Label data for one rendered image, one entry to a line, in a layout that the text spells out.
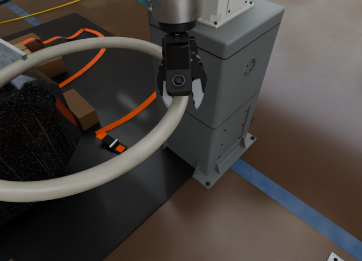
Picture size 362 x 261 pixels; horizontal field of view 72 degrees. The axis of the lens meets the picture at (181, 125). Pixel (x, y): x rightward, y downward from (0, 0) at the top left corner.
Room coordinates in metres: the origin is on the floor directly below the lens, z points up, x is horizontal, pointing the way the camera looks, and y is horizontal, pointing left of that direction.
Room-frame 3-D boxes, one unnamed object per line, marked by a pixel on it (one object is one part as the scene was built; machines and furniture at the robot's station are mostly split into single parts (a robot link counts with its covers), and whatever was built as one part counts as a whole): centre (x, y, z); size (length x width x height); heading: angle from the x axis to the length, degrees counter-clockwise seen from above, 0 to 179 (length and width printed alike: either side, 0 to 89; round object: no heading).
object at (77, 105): (1.23, 0.70, 0.07); 0.30 x 0.12 x 0.12; 44
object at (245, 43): (1.02, -0.14, 0.43); 0.50 x 0.50 x 0.85; 46
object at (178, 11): (0.45, 0.01, 1.09); 0.10 x 0.09 x 0.05; 93
